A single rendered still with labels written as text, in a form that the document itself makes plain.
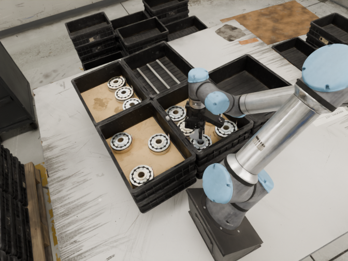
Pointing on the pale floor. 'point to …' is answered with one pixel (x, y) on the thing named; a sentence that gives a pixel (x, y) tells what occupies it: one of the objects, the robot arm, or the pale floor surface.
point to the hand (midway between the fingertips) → (202, 138)
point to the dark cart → (14, 96)
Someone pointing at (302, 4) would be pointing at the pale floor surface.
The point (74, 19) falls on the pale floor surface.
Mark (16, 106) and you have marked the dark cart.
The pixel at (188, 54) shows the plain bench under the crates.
